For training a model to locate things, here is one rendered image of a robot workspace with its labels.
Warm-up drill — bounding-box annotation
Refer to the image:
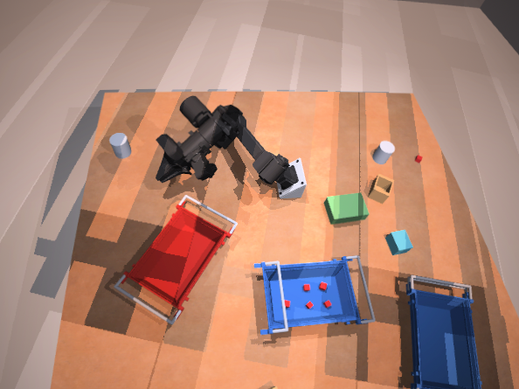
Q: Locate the blue plastic tray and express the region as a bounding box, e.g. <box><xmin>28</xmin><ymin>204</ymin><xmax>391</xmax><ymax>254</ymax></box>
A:
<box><xmin>254</xmin><ymin>256</ymin><xmax>367</xmax><ymax>335</ymax></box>
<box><xmin>409</xmin><ymin>274</ymin><xmax>482</xmax><ymax>389</ymax></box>

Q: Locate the dark grey cylinder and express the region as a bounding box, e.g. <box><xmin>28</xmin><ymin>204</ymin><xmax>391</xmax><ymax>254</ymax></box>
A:
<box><xmin>109</xmin><ymin>133</ymin><xmax>131</xmax><ymax>158</ymax></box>
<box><xmin>373</xmin><ymin>141</ymin><xmax>395</xmax><ymax>164</ymax></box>

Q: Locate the tan open-top box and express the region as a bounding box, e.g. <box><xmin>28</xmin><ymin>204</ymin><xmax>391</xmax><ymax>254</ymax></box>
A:
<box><xmin>368</xmin><ymin>174</ymin><xmax>394</xmax><ymax>204</ymax></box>

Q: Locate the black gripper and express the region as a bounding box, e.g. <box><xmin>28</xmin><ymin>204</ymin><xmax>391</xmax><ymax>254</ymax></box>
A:
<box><xmin>156</xmin><ymin>130</ymin><xmax>211</xmax><ymax>183</ymax></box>

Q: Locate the light blue cube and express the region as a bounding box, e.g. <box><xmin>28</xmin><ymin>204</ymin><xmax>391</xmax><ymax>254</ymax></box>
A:
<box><xmin>386</xmin><ymin>230</ymin><xmax>413</xmax><ymax>255</ymax></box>

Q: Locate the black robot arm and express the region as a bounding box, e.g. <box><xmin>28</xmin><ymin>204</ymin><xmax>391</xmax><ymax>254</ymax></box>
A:
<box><xmin>180</xmin><ymin>95</ymin><xmax>299</xmax><ymax>190</ymax></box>

